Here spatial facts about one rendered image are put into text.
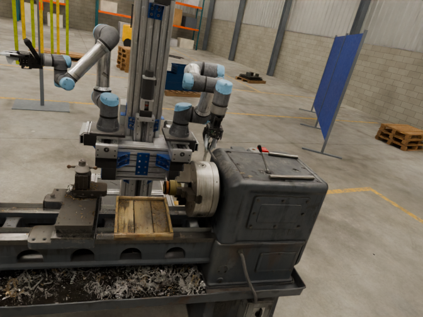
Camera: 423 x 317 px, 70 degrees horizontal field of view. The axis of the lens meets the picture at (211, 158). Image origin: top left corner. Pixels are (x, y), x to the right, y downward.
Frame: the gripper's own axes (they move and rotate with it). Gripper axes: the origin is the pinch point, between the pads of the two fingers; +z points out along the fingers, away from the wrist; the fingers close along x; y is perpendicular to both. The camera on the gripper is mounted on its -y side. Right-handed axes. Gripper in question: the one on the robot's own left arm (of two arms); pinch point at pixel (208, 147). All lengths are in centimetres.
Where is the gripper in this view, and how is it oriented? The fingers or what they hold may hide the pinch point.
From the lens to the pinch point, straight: 155.2
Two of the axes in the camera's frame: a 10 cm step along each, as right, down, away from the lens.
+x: 9.7, 1.2, 2.1
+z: -2.1, 8.5, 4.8
